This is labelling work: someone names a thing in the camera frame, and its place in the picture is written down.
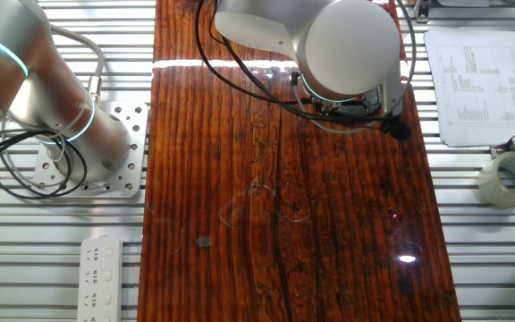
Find clear tape roll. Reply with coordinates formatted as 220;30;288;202
477;150;515;209

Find printed paper sheets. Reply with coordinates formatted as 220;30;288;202
423;26;515;148

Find white power strip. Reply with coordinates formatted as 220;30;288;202
77;235;124;322

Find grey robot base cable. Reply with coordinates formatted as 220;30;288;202
49;24;106;104

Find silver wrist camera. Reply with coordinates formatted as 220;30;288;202
381;62;404;117

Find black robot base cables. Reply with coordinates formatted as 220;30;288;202
0;129;89;200

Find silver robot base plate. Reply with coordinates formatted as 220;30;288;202
31;100;150;199

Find black C-clamp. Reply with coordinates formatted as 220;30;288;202
319;87;383;118

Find brown wooden board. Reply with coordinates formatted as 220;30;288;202
136;0;463;322

